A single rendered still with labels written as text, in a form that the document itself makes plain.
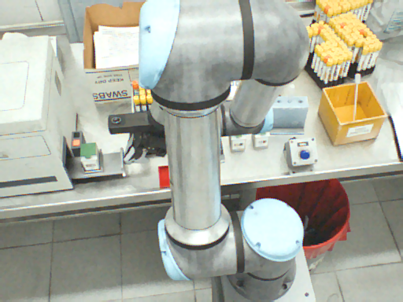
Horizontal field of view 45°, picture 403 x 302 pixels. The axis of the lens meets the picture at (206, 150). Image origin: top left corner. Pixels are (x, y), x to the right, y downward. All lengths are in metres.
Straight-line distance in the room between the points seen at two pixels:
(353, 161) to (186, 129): 0.76
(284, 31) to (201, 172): 0.25
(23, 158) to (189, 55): 0.70
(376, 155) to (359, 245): 0.90
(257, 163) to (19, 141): 0.61
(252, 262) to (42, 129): 0.55
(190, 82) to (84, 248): 1.68
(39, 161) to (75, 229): 1.09
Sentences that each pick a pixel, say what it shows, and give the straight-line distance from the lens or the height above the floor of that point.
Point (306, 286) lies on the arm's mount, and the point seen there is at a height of 0.95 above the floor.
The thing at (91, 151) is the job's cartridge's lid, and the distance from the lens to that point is 1.25.
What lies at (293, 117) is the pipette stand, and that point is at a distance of 1.36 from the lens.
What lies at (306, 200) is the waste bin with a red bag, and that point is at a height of 0.26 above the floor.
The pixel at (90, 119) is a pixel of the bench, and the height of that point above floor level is 0.87.
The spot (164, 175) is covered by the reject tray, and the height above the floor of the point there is 0.88.
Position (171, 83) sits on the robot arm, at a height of 1.51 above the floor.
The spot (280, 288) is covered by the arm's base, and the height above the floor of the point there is 0.99.
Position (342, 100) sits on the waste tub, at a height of 0.91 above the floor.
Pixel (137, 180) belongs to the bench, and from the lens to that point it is 1.31.
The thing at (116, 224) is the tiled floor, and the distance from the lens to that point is 2.25.
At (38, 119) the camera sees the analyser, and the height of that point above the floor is 1.17.
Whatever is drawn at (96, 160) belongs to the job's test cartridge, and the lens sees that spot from 1.25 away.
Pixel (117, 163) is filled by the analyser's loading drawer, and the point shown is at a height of 0.92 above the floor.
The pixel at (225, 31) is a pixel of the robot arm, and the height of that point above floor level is 1.57.
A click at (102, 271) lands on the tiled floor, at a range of 2.17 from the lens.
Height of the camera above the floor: 1.97
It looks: 54 degrees down
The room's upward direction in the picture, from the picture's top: 2 degrees counter-clockwise
